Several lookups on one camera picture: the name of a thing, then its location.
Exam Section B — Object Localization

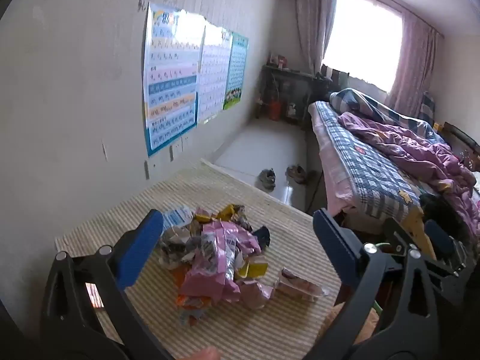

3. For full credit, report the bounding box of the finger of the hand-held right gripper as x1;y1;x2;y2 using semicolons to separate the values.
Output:
382;217;415;250
424;219;467;271

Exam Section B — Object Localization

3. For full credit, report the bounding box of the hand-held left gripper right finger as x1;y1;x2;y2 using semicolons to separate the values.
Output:
307;208;442;360

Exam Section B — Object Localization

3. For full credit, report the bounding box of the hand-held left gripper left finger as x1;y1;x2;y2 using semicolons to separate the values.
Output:
40;209;173;360

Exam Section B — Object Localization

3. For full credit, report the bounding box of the brown silver packet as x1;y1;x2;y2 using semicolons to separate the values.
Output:
158;227;197;269

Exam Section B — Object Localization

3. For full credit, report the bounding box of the red bin with green rim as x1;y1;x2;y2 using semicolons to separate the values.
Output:
371;242;407;331

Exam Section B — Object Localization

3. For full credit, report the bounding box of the pile of snack wrappers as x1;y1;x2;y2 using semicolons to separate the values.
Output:
157;203;272;327

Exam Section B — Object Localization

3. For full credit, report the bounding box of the blue snack packet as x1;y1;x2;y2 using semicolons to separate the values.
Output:
254;226;271;251

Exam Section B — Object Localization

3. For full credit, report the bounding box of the white paper carton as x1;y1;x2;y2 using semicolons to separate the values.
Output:
200;220;263;293

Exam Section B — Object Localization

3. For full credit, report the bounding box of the person's left hand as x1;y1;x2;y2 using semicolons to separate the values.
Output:
187;346;224;360

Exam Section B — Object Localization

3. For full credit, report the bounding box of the wooden chair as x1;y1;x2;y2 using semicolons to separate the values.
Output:
402;205;437;260

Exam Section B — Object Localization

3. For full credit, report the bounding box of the black cloth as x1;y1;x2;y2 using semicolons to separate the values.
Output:
419;193;463;226

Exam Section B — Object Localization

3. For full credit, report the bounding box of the clear plastic wrapper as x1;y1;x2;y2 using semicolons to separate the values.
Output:
275;267;331;301

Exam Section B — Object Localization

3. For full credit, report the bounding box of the orange fuzzy cloth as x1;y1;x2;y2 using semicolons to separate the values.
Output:
322;303;380;346

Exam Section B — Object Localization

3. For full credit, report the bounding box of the purple quilt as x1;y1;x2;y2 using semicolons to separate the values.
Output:
337;112;480;235

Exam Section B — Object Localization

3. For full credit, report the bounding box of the grey shoe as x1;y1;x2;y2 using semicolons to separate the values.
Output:
285;164;307;185
258;168;277;190

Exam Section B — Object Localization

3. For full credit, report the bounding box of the dark wooden headboard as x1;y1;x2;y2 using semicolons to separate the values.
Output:
431;120;480;167

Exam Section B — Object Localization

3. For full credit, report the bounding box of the blue plaid quilt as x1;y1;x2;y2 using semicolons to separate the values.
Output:
329;88;448;144

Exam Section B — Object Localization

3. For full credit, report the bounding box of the striped beige tablecloth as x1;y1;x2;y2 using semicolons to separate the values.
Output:
55;159;343;360

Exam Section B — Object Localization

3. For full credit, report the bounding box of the blue plaid pillow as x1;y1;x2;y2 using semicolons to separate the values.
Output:
417;91;436;125

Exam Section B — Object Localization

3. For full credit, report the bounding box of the red plastic container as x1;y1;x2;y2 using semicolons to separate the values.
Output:
266;97;282;121

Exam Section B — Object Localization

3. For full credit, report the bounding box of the dark wooden shelf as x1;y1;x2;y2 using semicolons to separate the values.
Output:
258;64;320;125

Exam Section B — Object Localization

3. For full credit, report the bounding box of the blue letter chart poster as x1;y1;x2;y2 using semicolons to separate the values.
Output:
143;2;206;157

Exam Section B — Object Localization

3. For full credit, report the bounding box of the pink curtain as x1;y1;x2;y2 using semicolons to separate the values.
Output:
385;11;440;110
293;0;341;77

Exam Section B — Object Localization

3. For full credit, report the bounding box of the pale pink chart poster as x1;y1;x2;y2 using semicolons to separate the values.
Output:
197;22;234;124

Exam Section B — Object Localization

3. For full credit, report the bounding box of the bright window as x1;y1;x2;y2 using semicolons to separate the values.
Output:
322;0;404;93

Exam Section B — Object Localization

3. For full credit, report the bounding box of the green bordered chart poster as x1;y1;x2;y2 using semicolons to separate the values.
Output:
223;32;250;111

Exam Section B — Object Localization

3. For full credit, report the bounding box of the curtain rod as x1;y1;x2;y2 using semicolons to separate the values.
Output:
338;0;446;39

